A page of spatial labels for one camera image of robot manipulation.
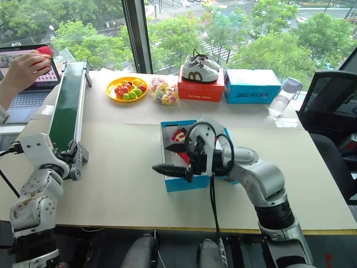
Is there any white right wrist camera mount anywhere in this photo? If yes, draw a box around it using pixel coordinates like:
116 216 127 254
189 118 228 175

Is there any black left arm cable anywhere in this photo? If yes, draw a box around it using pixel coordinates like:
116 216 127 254
0 141 23 199

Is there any red toy fruit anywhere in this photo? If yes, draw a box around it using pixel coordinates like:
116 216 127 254
30 46 54 75

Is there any yellow plate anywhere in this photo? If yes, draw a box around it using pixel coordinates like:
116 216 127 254
106 76 148 103

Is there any open laptop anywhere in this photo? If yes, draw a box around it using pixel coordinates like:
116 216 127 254
0 44 62 126

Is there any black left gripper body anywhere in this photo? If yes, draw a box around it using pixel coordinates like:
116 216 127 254
57 146 78 168

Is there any red shoebox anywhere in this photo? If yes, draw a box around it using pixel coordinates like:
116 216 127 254
177 64 225 102

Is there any clear water bottle lilac lid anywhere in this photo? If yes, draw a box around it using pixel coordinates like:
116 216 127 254
268 76 303 117

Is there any dark rounded robot leg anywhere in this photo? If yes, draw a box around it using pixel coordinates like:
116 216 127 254
120 233 159 268
196 238 225 268

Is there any closed blue shoebox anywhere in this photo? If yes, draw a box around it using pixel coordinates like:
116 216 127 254
224 68 282 104

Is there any black office chair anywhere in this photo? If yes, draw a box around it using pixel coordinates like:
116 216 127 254
295 70 357 206

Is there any red child shoe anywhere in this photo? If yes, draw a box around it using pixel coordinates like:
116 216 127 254
177 151 194 165

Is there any green conveyor belt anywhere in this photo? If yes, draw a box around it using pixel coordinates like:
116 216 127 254
47 60 93 181

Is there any white sneaker brown logo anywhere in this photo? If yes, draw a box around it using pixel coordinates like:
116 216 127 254
181 63 219 83
186 49 221 71

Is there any red grey device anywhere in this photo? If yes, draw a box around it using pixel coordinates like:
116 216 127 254
338 133 357 157

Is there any person's hand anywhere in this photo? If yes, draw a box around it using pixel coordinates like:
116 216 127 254
0 51 52 97

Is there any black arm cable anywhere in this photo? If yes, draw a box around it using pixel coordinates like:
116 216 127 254
184 122 235 252
0 141 23 199

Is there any black window frame pillar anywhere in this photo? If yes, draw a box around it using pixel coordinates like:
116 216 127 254
121 0 153 75

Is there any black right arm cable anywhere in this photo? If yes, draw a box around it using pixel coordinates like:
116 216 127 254
184 122 235 252

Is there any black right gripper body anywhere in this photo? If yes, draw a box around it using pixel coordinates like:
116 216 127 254
184 136 214 184

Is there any clear bag of toy fruit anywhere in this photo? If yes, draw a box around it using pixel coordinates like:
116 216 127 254
148 77 180 106

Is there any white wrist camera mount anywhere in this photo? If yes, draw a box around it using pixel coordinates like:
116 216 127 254
18 133 58 166
189 118 228 175

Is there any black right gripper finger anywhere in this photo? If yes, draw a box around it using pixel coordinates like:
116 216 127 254
164 142 188 154
152 164 188 178

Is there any open blue shoebox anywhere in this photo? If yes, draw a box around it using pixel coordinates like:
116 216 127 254
160 119 240 193

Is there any red snack packet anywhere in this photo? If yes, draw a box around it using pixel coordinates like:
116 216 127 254
170 128 188 145

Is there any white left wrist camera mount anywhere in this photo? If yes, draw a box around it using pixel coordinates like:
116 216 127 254
18 133 58 166

